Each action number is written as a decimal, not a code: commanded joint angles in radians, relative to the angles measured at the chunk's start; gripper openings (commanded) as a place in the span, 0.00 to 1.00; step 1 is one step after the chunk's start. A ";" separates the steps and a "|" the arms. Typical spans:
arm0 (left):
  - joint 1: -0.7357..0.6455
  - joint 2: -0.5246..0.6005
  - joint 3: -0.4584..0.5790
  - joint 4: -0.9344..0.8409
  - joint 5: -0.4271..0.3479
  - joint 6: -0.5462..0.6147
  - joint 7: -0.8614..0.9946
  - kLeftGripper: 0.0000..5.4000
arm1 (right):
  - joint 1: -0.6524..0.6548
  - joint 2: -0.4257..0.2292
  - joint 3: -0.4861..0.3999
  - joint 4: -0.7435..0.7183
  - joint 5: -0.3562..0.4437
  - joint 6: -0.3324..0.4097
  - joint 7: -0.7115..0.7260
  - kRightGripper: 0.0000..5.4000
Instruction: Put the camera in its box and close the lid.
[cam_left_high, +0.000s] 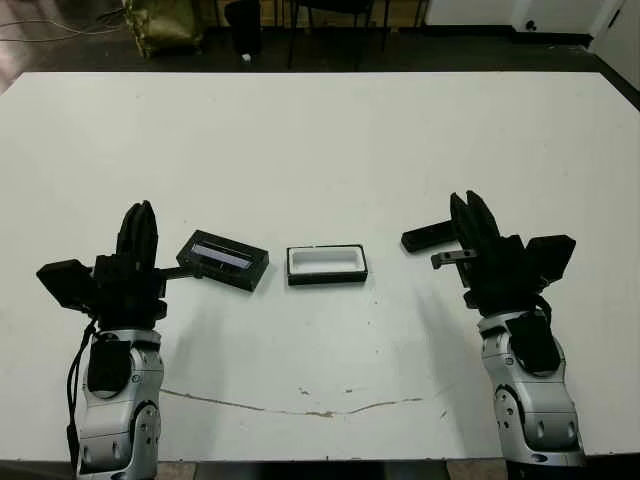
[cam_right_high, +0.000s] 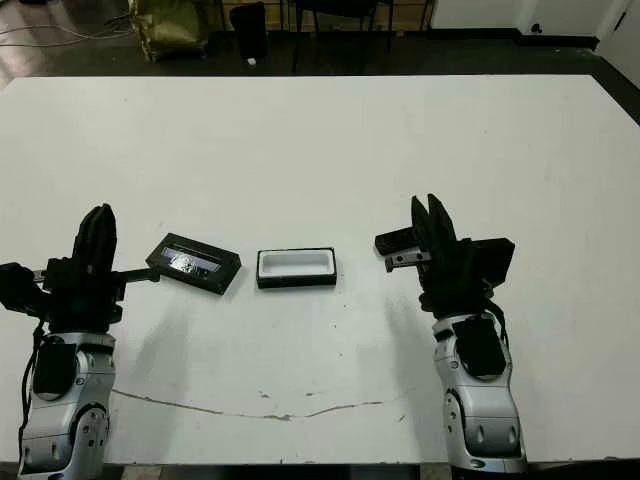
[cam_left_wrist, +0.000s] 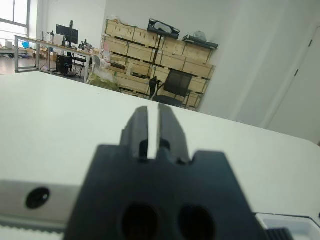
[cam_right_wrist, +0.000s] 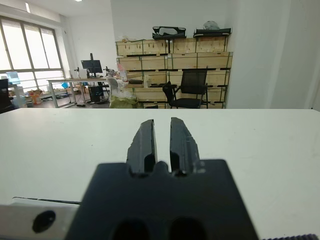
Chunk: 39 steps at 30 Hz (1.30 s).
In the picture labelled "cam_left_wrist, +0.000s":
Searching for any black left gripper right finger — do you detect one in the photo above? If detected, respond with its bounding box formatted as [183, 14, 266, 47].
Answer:
[154, 103, 267, 240]

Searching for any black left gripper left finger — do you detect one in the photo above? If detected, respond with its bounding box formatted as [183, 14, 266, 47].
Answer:
[63, 106, 167, 240]

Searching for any black box white foam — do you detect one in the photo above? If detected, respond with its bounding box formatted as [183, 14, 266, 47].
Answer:
[254, 212, 320, 240]

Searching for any light wooden crate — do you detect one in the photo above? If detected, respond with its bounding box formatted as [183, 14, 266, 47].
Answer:
[126, 42, 158, 64]
[189, 74, 211, 95]
[161, 37, 188, 57]
[154, 50, 188, 71]
[182, 44, 214, 64]
[183, 58, 216, 79]
[101, 36, 130, 58]
[132, 26, 161, 49]
[115, 72, 151, 93]
[127, 61, 154, 79]
[104, 19, 137, 38]

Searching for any yellow-green bag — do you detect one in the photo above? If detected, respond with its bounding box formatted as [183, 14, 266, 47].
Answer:
[86, 66, 120, 92]

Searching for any black upright case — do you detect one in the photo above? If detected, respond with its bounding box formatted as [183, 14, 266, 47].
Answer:
[149, 76, 159, 100]

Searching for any black mesh office chair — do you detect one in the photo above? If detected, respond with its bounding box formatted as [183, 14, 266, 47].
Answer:
[151, 69, 194, 108]

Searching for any white door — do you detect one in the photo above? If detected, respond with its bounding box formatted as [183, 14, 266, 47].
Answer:
[264, 23, 320, 145]

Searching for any white plastic bag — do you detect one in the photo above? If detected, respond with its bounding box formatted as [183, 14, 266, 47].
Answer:
[91, 54, 111, 73]

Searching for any black folding chair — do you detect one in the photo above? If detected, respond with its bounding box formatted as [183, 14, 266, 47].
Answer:
[72, 51, 88, 77]

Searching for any black computer tower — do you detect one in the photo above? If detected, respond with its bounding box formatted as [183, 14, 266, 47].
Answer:
[56, 54, 74, 75]

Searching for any black stand pole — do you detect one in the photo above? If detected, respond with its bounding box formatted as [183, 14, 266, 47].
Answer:
[153, 34, 163, 66]

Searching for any black flat tray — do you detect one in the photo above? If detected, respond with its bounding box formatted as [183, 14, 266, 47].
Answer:
[181, 34, 220, 50]

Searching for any grey crumpled bag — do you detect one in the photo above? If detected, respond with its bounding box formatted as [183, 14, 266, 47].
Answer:
[193, 30, 208, 41]

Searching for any wooden top metal desk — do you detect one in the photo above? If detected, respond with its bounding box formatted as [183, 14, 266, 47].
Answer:
[13, 34, 92, 83]

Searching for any black computer monitor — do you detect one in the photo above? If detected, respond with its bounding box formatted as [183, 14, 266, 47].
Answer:
[56, 20, 79, 48]

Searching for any black open carry case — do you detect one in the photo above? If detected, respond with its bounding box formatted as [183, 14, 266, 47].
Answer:
[146, 18, 181, 40]

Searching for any bright window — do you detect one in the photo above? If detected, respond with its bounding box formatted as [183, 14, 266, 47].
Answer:
[0, 0, 31, 38]

